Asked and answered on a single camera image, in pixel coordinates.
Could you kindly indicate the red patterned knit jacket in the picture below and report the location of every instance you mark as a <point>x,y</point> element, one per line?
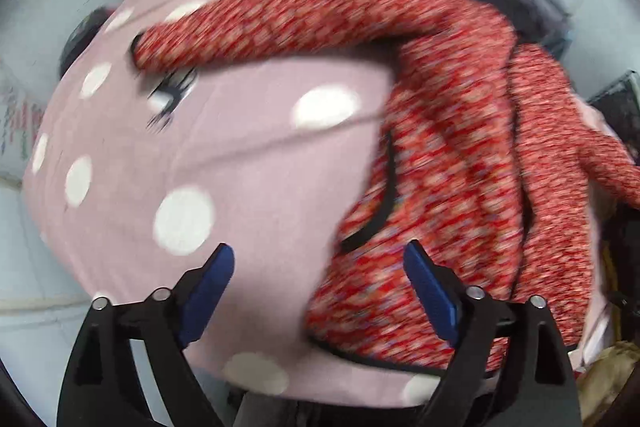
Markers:
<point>450,167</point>

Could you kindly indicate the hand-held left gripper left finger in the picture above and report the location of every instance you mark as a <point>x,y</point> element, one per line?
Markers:
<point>207,294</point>

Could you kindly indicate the pink polka dot blanket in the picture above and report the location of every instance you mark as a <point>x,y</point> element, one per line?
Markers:
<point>210,167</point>

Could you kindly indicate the black box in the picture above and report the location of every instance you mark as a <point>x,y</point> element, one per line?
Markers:
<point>617,94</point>

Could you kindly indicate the beige cloth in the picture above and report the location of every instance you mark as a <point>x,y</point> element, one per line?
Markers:
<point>612,382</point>

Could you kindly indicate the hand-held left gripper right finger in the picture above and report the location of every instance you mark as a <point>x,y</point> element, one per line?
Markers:
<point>432,292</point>

